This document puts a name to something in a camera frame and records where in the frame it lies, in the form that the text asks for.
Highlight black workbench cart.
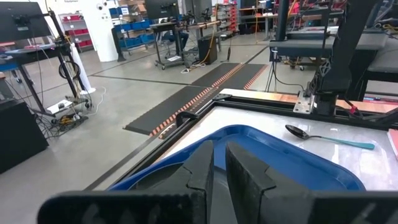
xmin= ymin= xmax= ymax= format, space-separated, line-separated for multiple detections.
xmin=150 ymin=19 xmax=222 ymax=71

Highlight white floor stand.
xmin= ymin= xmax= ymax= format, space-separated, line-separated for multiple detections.
xmin=70 ymin=42 xmax=96 ymax=95

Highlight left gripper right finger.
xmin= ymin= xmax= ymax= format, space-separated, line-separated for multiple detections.
xmin=225 ymin=141 xmax=272 ymax=224

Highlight black upright post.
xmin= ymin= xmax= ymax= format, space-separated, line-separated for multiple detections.
xmin=275 ymin=0 xmax=290 ymax=43

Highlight black monitor stand cart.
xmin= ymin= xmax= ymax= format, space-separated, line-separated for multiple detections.
xmin=6 ymin=9 xmax=94 ymax=121

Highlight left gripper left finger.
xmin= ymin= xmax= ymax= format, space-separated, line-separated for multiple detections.
xmin=182 ymin=139 xmax=215 ymax=224

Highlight person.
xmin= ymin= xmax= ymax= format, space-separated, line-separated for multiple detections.
xmin=161 ymin=30 xmax=190 ymax=51

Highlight black frame clamp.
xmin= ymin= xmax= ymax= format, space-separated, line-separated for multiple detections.
xmin=175 ymin=110 xmax=199 ymax=128

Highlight black cable bundle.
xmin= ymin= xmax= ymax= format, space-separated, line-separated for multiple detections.
xmin=337 ymin=98 xmax=398 ymax=126

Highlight rack with blue bins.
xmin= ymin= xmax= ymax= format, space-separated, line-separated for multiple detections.
xmin=111 ymin=18 xmax=156 ymax=62

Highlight spoon with teal handle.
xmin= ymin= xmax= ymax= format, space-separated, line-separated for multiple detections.
xmin=285 ymin=124 xmax=376 ymax=151

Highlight shelf with red bins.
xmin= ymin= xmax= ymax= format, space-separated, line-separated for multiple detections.
xmin=216 ymin=2 xmax=239 ymax=35
xmin=58 ymin=11 xmax=95 ymax=53

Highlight blue plastic tray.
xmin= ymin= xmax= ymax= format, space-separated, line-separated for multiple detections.
xmin=107 ymin=124 xmax=366 ymax=192

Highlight black box case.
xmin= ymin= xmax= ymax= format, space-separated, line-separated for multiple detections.
xmin=197 ymin=35 xmax=218 ymax=65

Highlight tangled floor cables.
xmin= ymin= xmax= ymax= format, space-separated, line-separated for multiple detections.
xmin=30 ymin=102 xmax=94 ymax=139

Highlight grey metal base plate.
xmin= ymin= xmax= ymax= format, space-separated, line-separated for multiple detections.
xmin=293 ymin=91 xmax=315 ymax=114

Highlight white plastic table sheet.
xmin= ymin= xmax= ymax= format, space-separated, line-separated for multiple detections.
xmin=161 ymin=105 xmax=398 ymax=191

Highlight black computer monitor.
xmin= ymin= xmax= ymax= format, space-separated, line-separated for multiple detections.
xmin=0 ymin=1 xmax=52 ymax=43
xmin=144 ymin=0 xmax=180 ymax=20

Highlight black cabinet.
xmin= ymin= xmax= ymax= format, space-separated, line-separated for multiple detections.
xmin=0 ymin=79 xmax=50 ymax=174

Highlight white power strip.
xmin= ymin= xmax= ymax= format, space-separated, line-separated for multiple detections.
xmin=46 ymin=99 xmax=74 ymax=115

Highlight black orange-edged floor mat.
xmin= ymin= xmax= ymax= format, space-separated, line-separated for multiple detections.
xmin=123 ymin=62 xmax=244 ymax=138
xmin=158 ymin=63 xmax=269 ymax=140

